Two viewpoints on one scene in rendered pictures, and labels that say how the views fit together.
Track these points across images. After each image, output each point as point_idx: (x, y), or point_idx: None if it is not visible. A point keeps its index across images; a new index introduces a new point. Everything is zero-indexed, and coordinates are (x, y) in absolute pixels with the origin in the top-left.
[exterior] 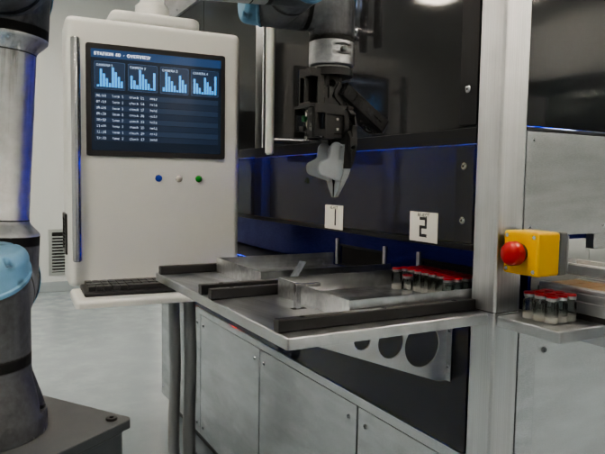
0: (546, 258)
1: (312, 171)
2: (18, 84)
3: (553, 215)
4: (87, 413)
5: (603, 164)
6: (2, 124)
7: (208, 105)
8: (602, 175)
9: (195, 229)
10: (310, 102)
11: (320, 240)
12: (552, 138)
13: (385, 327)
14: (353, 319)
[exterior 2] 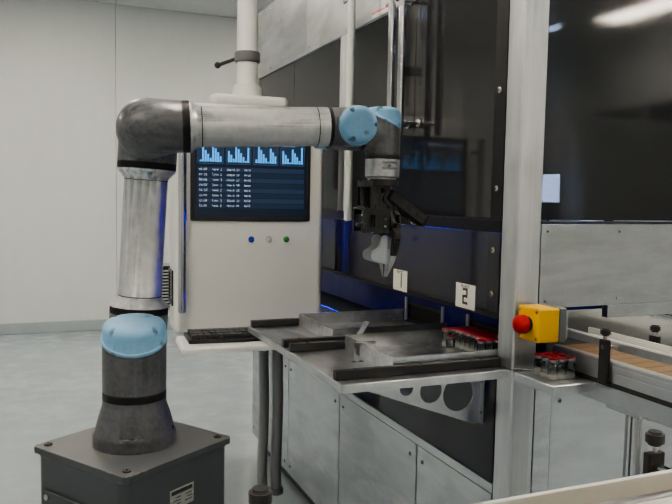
0: (546, 329)
1: (367, 256)
2: (156, 203)
3: (566, 291)
4: (201, 432)
5: (616, 247)
6: (146, 232)
7: (295, 174)
8: (615, 256)
9: (283, 284)
10: (364, 206)
11: (392, 297)
12: (565, 228)
13: (419, 378)
14: (394, 371)
